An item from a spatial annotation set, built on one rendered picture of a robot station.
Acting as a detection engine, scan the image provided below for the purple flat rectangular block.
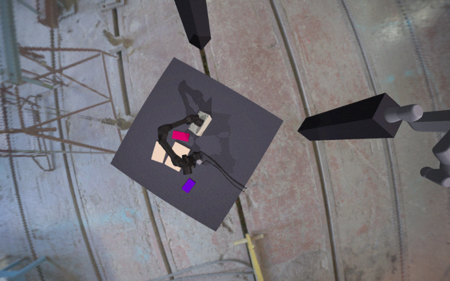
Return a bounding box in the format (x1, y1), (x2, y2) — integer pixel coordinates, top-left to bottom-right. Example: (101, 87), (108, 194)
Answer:
(182, 178), (196, 193)

